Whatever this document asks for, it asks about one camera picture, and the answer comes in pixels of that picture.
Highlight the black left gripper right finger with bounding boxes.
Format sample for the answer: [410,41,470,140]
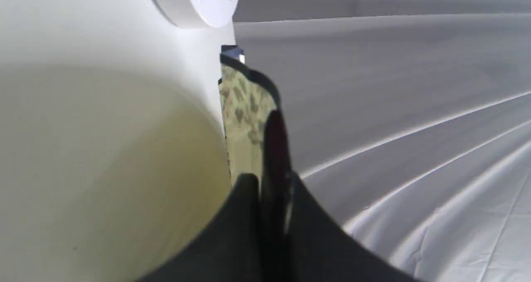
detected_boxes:
[287,175,414,282]

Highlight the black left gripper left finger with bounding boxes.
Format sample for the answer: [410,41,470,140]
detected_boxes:
[140,174,263,282]

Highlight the painted paper folding fan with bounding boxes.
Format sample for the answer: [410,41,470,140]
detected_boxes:
[218,45,292,282]

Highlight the white desk lamp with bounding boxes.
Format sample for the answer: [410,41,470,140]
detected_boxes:
[154,0,239,29]

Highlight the grey backdrop curtain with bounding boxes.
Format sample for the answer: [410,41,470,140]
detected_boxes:
[234,0,531,282]

